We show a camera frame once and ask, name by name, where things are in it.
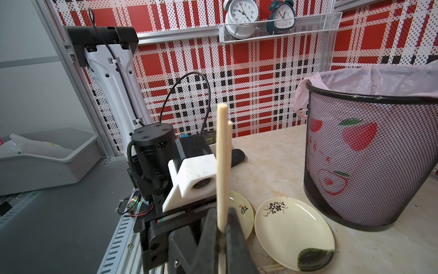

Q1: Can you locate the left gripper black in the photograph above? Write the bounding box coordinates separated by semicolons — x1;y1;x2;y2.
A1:
135;200;217;274

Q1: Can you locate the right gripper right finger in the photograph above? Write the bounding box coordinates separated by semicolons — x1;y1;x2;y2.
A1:
225;207;259;274

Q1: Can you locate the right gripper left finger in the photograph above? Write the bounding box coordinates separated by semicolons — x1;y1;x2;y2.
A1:
189;208;219;274

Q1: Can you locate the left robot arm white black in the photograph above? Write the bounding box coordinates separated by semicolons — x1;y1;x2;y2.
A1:
65;26;217;272

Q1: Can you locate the cream plate with flowers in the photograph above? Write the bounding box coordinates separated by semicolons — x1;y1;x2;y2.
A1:
228;191;254;239

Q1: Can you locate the cream plate with black mark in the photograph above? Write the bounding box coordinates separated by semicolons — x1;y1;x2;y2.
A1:
254;196;335;272

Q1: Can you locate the black mesh trash bin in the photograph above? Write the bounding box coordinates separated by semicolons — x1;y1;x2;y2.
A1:
303;81;438;231

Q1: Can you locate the grey bin outside cell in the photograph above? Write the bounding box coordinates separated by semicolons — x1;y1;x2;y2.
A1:
1;127;101;195

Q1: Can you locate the white alarm clock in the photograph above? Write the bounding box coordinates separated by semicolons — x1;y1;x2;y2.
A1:
223;0;259;40

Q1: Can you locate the teal alarm clock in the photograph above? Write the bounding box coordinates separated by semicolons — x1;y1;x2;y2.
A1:
266;0;295;35

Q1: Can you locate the pink plastic bin liner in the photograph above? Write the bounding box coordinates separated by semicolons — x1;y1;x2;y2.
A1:
293;61;438;119

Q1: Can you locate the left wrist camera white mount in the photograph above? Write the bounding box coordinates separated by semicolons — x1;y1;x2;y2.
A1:
162;135;217;212

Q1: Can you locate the white wire wall shelf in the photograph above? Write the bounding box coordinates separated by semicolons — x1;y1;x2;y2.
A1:
219;13;342;43

